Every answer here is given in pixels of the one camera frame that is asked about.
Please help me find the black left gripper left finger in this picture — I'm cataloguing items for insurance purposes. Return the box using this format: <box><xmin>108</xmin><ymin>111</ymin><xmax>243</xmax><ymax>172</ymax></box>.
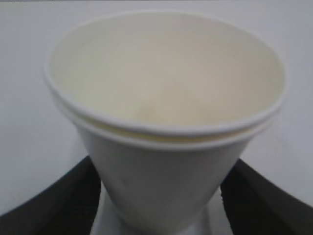
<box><xmin>0</xmin><ymin>157</ymin><xmax>100</xmax><ymax>235</ymax></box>

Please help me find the white paper cup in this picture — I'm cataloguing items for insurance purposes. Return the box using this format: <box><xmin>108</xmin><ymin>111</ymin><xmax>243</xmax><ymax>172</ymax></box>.
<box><xmin>53</xmin><ymin>95</ymin><xmax>272</xmax><ymax>228</ymax></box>
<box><xmin>45</xmin><ymin>11</ymin><xmax>288</xmax><ymax>142</ymax></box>

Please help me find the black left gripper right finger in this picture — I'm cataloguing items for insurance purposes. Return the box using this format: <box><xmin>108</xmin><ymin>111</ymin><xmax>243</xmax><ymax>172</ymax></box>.
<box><xmin>221</xmin><ymin>160</ymin><xmax>313</xmax><ymax>235</ymax></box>

